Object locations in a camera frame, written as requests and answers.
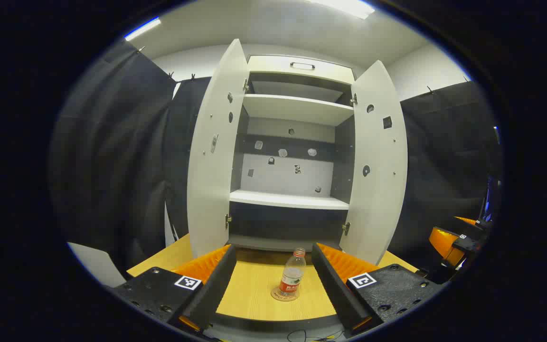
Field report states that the ceiling light strip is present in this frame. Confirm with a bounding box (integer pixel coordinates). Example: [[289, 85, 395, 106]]
[[124, 18, 161, 42], [309, 0, 376, 19]]

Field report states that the tangle of thin cables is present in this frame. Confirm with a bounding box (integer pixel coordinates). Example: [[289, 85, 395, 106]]
[[287, 329, 345, 342]]

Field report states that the clear red label water bottle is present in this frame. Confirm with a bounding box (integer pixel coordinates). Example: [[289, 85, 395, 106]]
[[279, 248, 307, 299]]

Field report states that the white open cabinet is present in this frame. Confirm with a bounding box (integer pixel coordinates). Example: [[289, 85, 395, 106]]
[[228, 55, 356, 252]]

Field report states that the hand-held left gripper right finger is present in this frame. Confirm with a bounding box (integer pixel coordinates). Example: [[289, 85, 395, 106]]
[[311, 242, 445, 335]]

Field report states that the white panel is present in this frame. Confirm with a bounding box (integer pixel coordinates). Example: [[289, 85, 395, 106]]
[[67, 242, 127, 288]]

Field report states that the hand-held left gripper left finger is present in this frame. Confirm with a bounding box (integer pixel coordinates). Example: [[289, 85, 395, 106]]
[[112, 244, 237, 333]]

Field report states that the round wooden coaster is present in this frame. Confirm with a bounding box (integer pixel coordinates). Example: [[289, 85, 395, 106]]
[[271, 285, 300, 302]]

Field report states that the black backdrop cloth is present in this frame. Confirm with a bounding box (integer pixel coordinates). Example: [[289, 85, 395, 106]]
[[387, 81, 504, 271], [49, 40, 213, 281]]

